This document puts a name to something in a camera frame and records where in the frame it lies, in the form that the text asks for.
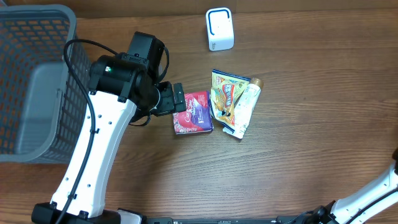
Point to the white barcode scanner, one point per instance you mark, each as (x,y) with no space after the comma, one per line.
(219,25)

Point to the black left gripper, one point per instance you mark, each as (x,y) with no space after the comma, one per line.
(170,105)

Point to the yellow snack bag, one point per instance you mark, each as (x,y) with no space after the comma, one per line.
(226,89)

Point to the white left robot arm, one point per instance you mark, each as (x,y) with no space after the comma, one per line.
(124,89)

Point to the dark grey plastic basket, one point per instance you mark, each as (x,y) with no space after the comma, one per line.
(42,107)

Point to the white gold-capped shampoo bottle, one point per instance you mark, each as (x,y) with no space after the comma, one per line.
(245,107)

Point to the red purple sanitary pad pack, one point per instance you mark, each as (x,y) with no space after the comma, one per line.
(196,118)

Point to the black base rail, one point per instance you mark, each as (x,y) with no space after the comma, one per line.
(217,221)

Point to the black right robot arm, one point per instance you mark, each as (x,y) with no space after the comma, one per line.
(373,198)

